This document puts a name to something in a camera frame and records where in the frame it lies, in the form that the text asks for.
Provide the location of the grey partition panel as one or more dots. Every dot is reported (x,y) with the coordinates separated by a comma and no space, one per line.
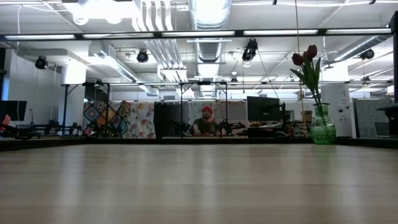
(365,115)

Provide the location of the grey desk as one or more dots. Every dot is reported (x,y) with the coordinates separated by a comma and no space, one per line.
(388,119)

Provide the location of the black stand post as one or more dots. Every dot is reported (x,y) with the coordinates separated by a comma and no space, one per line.
(395,62)

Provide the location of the dark desk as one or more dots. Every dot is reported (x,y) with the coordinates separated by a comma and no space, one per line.
(267,130)

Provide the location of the brown cardboard box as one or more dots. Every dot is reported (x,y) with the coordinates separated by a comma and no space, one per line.
(306,116)

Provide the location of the black monitor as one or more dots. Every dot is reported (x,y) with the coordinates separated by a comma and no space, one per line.
(263,109)

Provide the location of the black bar with light strips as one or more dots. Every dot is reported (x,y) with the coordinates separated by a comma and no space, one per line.
(199,33)

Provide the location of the dark monitor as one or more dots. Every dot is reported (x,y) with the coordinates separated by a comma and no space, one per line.
(12,110)

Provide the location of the white floral cloth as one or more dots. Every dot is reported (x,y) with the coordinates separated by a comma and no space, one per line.
(141,119)

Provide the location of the green glass vase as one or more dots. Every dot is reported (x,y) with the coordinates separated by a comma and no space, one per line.
(323,130)

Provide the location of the black partition panel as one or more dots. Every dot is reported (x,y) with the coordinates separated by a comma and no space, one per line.
(169,119)

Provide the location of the colourful patchwork cloth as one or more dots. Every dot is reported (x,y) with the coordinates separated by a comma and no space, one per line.
(102,115)

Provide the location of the person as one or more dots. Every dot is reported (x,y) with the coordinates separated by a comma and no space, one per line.
(205,126)

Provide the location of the black aluminium frame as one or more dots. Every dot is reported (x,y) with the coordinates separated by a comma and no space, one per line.
(217,141)

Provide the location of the black tube rig frame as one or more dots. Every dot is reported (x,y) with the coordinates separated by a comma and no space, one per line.
(181,105)

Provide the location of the black round spotlight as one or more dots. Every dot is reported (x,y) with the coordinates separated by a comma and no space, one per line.
(250,49)
(367,53)
(41,62)
(142,56)

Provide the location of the silver ventilation duct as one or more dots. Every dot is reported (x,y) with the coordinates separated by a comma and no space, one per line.
(210,18)

